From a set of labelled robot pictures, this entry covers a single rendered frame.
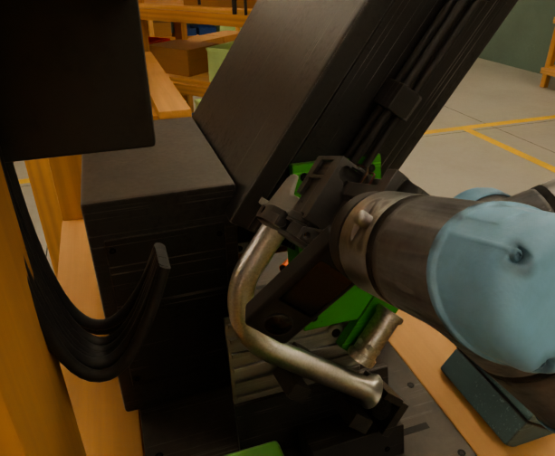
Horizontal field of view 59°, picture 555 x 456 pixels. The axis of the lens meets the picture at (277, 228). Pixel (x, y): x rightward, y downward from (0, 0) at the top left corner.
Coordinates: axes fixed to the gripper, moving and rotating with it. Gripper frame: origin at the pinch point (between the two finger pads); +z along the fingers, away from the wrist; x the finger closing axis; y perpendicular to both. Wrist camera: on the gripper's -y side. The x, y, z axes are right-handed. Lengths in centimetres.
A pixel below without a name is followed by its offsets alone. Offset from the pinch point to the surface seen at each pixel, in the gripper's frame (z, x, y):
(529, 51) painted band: 527, -378, 444
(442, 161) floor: 289, -198, 138
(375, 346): 0.3, -19.4, -5.6
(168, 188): 8.6, 11.1, -2.6
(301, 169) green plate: 2.1, 0.5, 7.3
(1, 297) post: -20.2, 19.4, -13.1
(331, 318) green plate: 3.6, -14.1, -5.5
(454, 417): 3.5, -39.8, -8.7
